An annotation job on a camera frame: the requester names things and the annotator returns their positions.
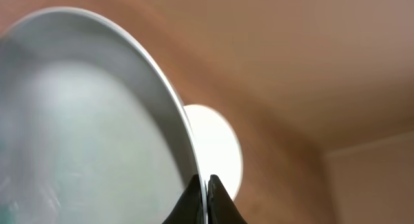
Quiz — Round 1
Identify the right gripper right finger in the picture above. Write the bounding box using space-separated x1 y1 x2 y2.
208 175 247 224

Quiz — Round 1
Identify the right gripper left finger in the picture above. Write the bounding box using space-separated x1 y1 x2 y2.
162 174 204 224

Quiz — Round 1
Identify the white plate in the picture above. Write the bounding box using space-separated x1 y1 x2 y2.
1 7 208 224
184 104 243 200

